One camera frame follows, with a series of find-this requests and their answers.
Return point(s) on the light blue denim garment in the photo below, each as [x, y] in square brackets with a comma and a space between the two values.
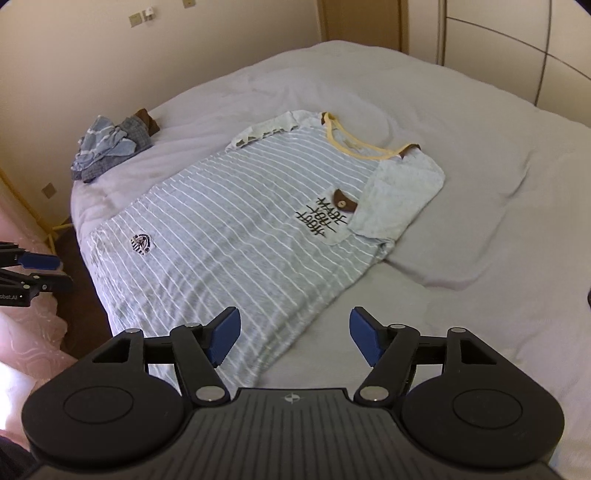
[100, 140]

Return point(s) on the grey white-striped t-shirt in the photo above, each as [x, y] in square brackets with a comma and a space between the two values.
[282, 221]

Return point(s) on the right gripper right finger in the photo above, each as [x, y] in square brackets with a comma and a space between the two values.
[455, 397]

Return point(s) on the low beige wall socket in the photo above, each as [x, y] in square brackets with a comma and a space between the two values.
[49, 190]

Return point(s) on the white bed duvet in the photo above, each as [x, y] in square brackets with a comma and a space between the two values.
[503, 250]

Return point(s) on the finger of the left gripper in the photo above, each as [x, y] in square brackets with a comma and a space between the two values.
[11, 255]
[36, 282]

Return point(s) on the white wall plug adapter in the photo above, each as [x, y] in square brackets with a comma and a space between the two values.
[148, 14]

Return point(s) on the white sliding wardrobe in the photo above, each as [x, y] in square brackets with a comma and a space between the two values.
[536, 50]

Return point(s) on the dark grey checked garment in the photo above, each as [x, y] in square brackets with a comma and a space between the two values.
[139, 128]

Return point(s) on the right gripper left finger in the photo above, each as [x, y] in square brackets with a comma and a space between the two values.
[131, 397]

